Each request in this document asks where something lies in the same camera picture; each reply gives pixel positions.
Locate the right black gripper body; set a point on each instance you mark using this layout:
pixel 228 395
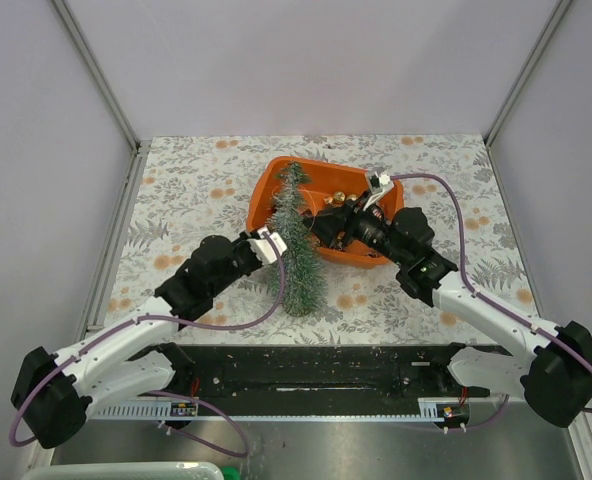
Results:
pixel 344 225

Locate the orange plastic tray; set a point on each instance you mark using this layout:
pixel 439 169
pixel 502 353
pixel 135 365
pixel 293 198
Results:
pixel 324 179

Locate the small frosted christmas tree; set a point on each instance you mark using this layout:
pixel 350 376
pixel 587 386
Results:
pixel 305 285

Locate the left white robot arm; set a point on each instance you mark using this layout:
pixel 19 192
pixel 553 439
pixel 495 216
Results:
pixel 55 394

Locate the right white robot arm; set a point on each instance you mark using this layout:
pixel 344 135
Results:
pixel 547 365

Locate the floral patterned table mat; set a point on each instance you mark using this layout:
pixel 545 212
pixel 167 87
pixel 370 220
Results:
pixel 194 187

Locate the green object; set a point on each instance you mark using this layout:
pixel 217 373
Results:
pixel 230 473

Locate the white plastic bin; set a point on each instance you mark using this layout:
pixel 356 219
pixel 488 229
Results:
pixel 127 471

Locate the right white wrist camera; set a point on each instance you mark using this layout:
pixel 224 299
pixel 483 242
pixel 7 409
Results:
pixel 379 183

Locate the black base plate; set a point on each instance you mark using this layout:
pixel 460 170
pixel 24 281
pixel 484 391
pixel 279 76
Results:
pixel 316 381

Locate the aluminium frame rail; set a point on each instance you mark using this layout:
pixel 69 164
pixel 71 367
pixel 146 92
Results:
pixel 75 34

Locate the white slotted cable duct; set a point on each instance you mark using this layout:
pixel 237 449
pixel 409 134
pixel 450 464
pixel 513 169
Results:
pixel 151 410

